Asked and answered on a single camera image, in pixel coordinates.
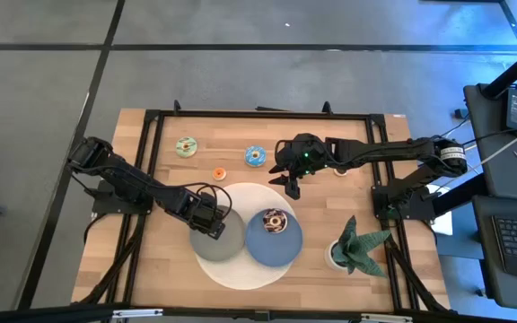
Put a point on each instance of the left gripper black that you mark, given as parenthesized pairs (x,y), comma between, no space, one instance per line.
(207,220)

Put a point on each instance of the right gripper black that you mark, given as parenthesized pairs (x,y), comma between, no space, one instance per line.
(290,150)

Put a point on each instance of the blue white-striped donut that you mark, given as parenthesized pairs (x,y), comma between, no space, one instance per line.
(250,159)

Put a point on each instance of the small orange donut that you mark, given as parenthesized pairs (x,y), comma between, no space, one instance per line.
(216,176)

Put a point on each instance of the pink chocolate-striped donut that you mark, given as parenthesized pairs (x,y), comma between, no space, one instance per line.
(268,224)

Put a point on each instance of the small chocolate donut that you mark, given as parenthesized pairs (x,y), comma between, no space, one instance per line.
(340,173)

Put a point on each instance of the mint green striped donut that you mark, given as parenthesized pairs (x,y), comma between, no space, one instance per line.
(182,150)

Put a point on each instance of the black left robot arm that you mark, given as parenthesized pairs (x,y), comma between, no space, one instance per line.
(124,177)

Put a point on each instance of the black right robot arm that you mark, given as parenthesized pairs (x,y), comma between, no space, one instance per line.
(388,150)

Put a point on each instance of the grey plate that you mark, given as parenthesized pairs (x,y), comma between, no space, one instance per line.
(222,247)

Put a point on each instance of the white round woven placemat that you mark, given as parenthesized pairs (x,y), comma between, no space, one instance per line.
(245,197)

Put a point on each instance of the blue plate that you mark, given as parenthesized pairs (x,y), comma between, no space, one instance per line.
(272,249)

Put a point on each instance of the green potted plant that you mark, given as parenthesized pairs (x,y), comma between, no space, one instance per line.
(353,251)

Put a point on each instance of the white paper sheet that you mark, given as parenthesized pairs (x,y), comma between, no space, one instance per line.
(442,220)

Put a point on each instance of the black side table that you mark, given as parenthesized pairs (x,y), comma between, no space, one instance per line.
(487,148)

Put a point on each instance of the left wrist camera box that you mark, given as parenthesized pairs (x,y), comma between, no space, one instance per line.
(204,214)

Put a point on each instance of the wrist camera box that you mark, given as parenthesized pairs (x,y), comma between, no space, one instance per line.
(204,214)
(307,157)

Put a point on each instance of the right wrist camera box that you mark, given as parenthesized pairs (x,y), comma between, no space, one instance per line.
(307,157)

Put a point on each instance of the black aluminium table frame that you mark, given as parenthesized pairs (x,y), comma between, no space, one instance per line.
(263,114)

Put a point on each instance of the silver frame bracket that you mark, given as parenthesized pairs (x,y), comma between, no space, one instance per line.
(137,313)
(386,318)

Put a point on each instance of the black rig post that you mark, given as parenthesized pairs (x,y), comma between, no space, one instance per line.
(38,314)
(514,69)

